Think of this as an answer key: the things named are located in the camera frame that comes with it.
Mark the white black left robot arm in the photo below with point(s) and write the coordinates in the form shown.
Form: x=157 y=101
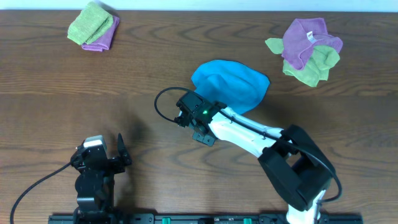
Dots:
x=95 y=184

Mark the crumpled purple cloth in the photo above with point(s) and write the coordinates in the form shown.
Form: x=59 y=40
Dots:
x=302 y=36

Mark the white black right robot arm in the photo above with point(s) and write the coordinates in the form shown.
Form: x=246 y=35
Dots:
x=295 y=166

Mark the folded green cloth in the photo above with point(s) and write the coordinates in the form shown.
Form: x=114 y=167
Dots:
x=90 y=25

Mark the folded purple cloth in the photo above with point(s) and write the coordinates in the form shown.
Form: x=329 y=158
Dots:
x=104 y=42

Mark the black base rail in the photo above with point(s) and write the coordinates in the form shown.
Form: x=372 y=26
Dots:
x=148 y=218

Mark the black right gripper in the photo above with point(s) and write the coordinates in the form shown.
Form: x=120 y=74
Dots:
x=206 y=140

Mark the blue microfiber cloth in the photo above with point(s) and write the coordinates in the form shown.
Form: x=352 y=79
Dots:
x=232 y=83

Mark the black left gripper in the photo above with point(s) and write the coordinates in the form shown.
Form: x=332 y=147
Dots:
x=119 y=162

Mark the crumpled green cloth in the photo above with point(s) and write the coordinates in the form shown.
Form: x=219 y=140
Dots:
x=317 y=68

